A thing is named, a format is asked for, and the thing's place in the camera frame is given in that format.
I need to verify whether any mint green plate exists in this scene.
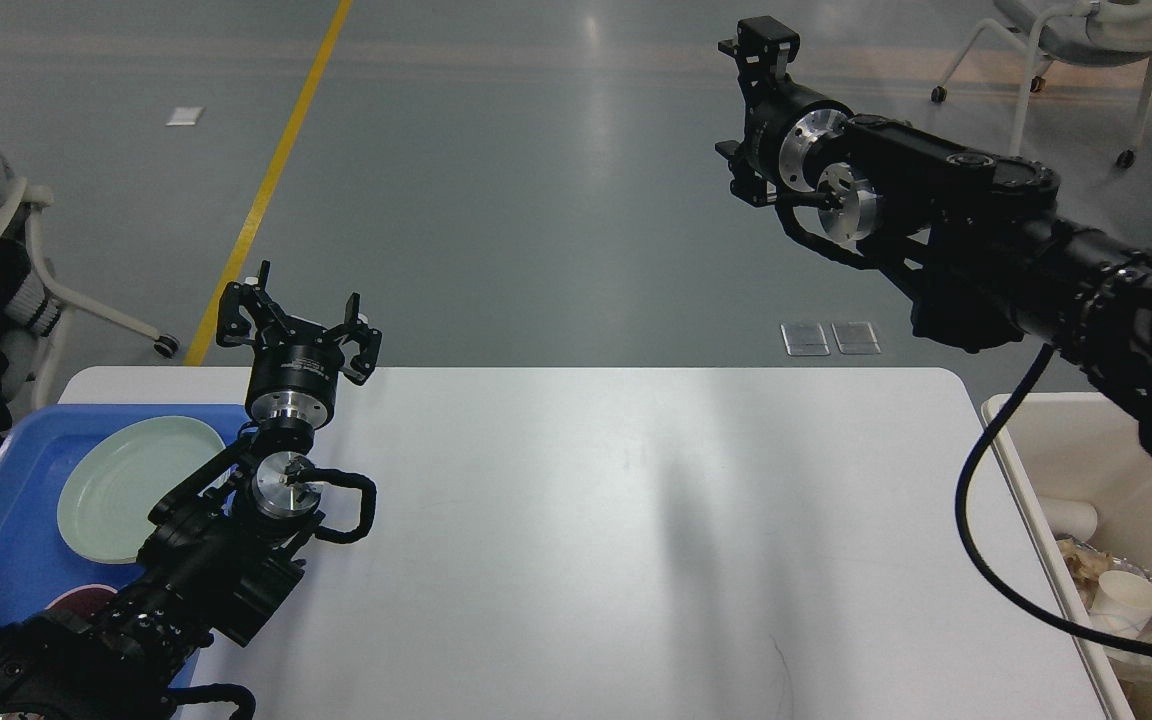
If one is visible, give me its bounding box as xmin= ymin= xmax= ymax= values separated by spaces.
xmin=56 ymin=416 xmax=225 ymax=564

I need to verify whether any pink mug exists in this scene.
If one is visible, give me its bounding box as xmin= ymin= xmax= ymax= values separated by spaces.
xmin=46 ymin=584 xmax=116 ymax=617

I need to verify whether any right floor outlet plate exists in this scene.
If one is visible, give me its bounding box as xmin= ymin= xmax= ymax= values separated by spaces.
xmin=831 ymin=323 xmax=882 ymax=355

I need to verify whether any white office chair left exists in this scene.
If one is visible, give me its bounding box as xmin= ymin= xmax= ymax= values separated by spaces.
xmin=0 ymin=176 xmax=180 ymax=411

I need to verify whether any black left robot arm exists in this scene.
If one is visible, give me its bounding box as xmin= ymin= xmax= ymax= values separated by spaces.
xmin=0 ymin=263 xmax=381 ymax=719

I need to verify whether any floor outlet plate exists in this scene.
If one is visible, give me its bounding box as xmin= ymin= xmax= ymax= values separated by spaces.
xmin=831 ymin=323 xmax=882 ymax=355
xmin=781 ymin=323 xmax=831 ymax=357

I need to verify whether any plain white paper cup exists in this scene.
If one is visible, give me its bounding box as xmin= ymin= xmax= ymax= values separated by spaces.
xmin=1037 ymin=495 xmax=1100 ymax=541

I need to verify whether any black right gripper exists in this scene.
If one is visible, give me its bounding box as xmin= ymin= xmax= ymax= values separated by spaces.
xmin=717 ymin=15 xmax=854 ymax=209

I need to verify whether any left floor outlet plate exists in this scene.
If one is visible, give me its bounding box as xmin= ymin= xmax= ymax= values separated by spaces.
xmin=781 ymin=323 xmax=831 ymax=357

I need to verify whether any crumpled brown paper ball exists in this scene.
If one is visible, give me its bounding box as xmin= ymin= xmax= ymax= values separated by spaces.
xmin=1056 ymin=537 xmax=1117 ymax=611

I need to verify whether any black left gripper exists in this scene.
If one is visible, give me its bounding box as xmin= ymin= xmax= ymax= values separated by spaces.
xmin=215 ymin=260 xmax=381 ymax=429

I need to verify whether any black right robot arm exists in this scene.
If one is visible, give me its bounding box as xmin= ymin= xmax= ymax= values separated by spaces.
xmin=717 ymin=15 xmax=1152 ymax=659

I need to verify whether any beige plastic bin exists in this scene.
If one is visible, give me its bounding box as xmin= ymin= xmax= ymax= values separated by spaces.
xmin=970 ymin=393 xmax=1152 ymax=719

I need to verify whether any grey office chair right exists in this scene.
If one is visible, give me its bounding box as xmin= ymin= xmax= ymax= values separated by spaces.
xmin=931 ymin=1 xmax=1152 ymax=169

